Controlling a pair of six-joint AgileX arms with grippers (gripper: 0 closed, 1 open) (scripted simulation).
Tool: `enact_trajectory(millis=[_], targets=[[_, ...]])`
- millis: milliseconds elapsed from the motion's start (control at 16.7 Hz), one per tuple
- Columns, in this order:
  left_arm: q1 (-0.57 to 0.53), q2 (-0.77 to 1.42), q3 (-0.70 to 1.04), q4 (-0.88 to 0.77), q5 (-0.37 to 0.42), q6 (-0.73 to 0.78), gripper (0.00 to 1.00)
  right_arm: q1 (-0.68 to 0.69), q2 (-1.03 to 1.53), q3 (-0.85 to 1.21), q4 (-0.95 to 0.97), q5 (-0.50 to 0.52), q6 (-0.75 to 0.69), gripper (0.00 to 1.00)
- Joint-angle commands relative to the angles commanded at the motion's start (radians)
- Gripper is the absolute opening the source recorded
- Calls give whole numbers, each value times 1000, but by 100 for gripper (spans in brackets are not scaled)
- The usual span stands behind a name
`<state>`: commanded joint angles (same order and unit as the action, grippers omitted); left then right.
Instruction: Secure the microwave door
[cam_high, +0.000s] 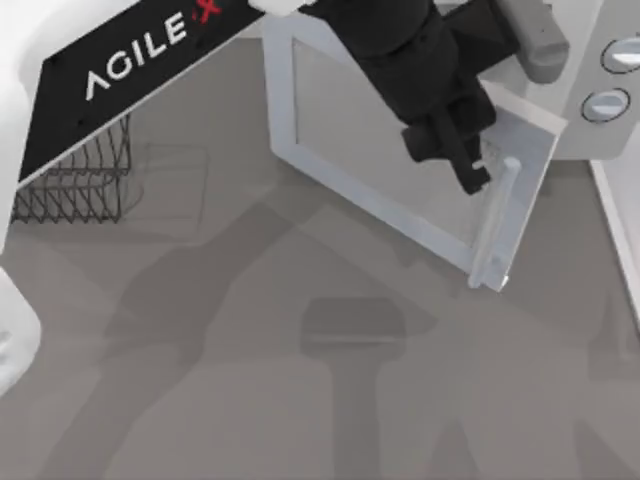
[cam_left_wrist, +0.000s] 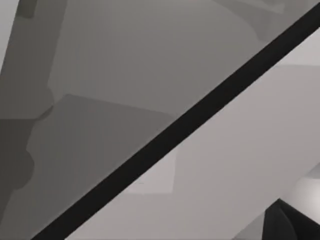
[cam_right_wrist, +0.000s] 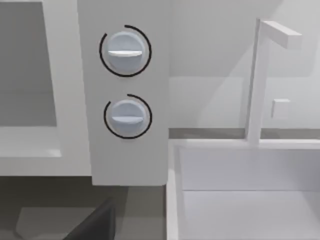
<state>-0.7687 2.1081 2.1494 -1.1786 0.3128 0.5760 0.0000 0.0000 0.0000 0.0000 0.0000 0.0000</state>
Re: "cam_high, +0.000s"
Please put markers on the pale microwave door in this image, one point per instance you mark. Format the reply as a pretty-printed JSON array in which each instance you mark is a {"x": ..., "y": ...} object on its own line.
[{"x": 350, "y": 100}]

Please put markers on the pale microwave oven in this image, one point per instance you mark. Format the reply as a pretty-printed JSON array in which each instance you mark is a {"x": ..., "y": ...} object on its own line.
[{"x": 580, "y": 140}]

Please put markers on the grey microwave knob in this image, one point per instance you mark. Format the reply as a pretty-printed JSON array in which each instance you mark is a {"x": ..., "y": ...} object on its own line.
[
  {"x": 622, "y": 56},
  {"x": 606, "y": 105}
]

